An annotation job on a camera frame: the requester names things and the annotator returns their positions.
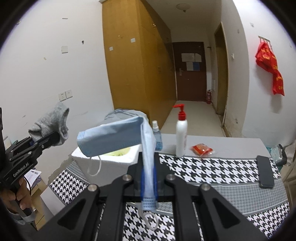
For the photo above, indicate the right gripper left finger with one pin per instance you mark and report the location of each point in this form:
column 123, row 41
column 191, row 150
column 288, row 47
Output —
column 97, row 213

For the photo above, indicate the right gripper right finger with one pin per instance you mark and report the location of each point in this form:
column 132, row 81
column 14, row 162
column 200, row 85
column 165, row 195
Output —
column 201, row 212

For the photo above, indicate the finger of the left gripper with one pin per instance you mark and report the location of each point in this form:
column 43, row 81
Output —
column 21, row 145
column 43, row 143

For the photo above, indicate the grey sock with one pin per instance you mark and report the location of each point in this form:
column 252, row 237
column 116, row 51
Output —
column 54, row 120

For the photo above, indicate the green tissue pack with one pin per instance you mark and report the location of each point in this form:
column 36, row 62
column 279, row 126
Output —
column 120, row 152

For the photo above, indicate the blue face mask pack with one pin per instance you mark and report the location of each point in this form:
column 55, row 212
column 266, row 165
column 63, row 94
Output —
column 105, row 152

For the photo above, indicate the person left hand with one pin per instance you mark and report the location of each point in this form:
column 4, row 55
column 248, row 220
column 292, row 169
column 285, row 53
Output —
column 23, row 196

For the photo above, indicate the white styrofoam box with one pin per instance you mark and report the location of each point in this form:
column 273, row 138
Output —
column 102, row 170

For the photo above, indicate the black smartphone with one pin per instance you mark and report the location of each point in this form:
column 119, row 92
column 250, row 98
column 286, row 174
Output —
column 265, row 172

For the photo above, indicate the red snack packet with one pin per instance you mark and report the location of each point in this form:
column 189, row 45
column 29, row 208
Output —
column 202, row 150

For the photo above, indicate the light blue cloth pile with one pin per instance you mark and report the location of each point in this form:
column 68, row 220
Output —
column 122, row 114

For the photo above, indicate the blue spray bottle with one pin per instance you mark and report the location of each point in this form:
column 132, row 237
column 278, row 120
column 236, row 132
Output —
column 157, row 135

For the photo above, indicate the white red pump bottle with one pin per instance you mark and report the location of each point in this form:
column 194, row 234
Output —
column 181, row 131

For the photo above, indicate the wooden wardrobe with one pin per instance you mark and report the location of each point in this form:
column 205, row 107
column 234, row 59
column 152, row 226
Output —
column 139, row 58

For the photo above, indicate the red fire extinguisher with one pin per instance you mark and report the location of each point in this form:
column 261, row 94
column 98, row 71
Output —
column 209, row 97

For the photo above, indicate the dark brown entrance door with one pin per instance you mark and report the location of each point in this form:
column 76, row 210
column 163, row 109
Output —
column 190, row 67

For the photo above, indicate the red hanging bag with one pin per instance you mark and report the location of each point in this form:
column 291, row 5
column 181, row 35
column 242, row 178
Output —
column 266, row 59

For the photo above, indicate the ceiling lamp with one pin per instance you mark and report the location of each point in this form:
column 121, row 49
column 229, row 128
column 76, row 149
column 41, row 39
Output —
column 183, row 7

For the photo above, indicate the wall switch pair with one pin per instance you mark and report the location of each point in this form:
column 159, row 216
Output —
column 65, row 95

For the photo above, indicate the side doorway frame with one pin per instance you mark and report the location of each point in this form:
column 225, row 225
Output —
column 222, row 69

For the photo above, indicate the wall hook rack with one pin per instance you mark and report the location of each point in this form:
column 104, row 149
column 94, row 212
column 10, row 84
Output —
column 267, row 41

